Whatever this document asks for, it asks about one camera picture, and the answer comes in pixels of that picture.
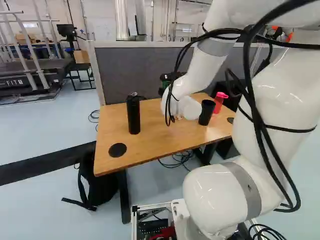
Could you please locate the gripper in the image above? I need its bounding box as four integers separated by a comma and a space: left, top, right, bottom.
160, 71, 187, 81

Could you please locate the wooden table with black legs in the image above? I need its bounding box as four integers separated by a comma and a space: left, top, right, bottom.
93, 91, 237, 225

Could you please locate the black tumbler cup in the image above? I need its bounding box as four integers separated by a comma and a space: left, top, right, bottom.
198, 99, 217, 126

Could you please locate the pink transparent bottle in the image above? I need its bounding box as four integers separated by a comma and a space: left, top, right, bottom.
212, 91, 229, 115

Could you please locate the black floor cable tangle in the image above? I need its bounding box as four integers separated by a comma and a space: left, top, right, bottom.
157, 147, 201, 174

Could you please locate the black floor cable cover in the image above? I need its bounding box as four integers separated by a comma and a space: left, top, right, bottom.
0, 141, 97, 187

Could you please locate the grey partition wall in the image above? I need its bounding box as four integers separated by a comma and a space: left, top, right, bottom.
93, 41, 266, 106

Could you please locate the black frame side table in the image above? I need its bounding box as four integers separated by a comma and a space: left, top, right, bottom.
68, 49, 97, 91

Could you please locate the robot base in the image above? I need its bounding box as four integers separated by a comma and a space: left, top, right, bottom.
131, 198, 285, 240

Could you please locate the tall black bottle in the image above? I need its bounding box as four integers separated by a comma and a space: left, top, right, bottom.
125, 91, 146, 135

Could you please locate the black backpack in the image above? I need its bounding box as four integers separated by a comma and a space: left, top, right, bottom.
61, 149, 120, 212

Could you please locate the black treadmill with grey rails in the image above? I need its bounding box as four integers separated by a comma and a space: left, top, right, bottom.
0, 9, 74, 101

